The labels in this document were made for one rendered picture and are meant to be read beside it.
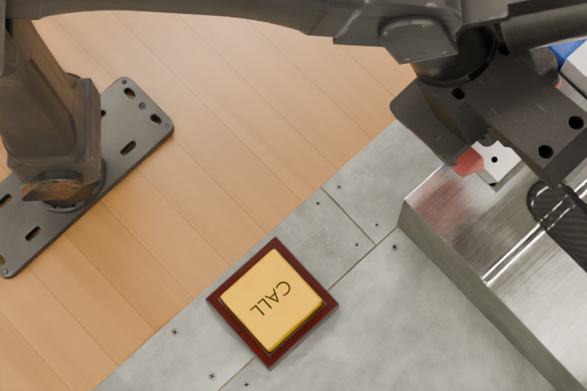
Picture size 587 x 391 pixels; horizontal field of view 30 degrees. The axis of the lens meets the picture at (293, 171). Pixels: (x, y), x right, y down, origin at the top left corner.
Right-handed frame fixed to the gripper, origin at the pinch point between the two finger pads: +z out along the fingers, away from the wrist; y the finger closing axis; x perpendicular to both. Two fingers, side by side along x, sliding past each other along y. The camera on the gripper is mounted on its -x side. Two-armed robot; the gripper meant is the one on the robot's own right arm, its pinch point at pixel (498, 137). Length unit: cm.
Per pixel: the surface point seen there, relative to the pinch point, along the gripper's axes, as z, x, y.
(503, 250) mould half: 5.8, -4.5, -5.4
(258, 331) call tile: 4.8, 4.7, -23.9
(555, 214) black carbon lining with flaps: 7.5, -4.6, -0.3
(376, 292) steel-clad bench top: 11.1, 2.8, -14.9
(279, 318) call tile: 5.2, 4.5, -22.0
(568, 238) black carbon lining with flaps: 8.2, -6.5, -1.0
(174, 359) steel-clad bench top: 5.9, 8.9, -31.0
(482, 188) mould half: 4.6, 0.0, -3.1
